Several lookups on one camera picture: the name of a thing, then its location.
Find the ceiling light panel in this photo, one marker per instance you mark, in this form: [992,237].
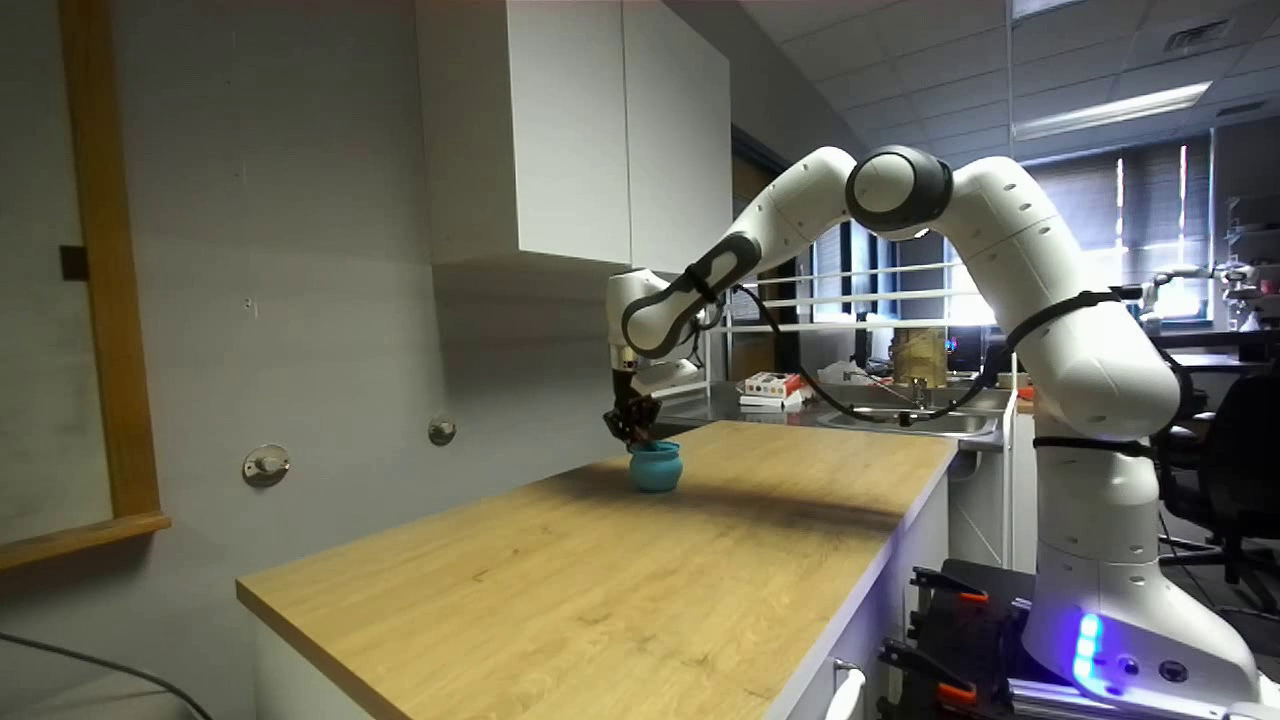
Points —
[1115,109]

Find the small blue vase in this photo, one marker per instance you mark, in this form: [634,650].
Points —
[658,469]

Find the wooden board frame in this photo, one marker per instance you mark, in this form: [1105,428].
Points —
[112,333]

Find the black clamps with orange tips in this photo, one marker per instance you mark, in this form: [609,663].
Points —
[953,643]

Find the white metal railing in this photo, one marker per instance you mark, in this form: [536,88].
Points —
[864,302]

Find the white wall cabinet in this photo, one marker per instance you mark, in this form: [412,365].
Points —
[574,134]

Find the large round wall knob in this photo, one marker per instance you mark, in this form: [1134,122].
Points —
[266,464]

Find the black office chair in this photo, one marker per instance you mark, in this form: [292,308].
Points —
[1234,464]

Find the small round wall knob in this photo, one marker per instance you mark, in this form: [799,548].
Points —
[440,432]

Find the small black wall box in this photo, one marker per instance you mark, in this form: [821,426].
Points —
[74,263]

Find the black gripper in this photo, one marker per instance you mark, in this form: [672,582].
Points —
[626,403]

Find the brown object behind sink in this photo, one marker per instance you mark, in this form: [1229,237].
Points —
[918,360]

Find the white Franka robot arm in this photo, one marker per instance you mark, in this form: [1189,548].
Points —
[1066,347]

